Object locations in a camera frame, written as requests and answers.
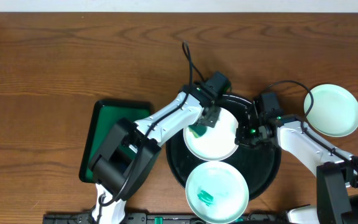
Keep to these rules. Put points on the white plate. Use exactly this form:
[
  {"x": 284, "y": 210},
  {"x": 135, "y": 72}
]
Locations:
[{"x": 216, "y": 143}]

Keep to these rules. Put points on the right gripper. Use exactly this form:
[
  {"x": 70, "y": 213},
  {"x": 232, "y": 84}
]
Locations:
[{"x": 241, "y": 138}]

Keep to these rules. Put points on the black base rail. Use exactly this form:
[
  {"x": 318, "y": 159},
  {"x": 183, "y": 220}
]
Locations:
[{"x": 142, "y": 218}]

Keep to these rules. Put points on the green yellow sponge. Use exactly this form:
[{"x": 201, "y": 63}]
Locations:
[{"x": 197, "y": 130}]

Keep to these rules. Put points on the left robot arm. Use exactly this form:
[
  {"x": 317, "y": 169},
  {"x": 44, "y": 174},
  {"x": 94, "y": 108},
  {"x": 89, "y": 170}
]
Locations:
[{"x": 127, "y": 154}]

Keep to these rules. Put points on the black round tray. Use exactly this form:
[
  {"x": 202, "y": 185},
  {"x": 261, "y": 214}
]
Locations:
[{"x": 258, "y": 166}]

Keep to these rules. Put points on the green rectangular tray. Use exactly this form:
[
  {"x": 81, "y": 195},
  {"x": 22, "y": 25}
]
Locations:
[{"x": 106, "y": 113}]

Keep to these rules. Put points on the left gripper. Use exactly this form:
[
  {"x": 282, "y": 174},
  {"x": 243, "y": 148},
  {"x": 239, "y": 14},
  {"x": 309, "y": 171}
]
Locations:
[{"x": 210, "y": 115}]

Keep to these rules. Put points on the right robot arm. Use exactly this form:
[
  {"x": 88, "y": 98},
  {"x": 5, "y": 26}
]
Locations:
[{"x": 336, "y": 171}]

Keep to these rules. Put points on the mint green plate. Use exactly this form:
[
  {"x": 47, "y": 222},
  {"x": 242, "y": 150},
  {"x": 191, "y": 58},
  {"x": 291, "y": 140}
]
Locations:
[
  {"x": 333, "y": 110},
  {"x": 217, "y": 192}
]

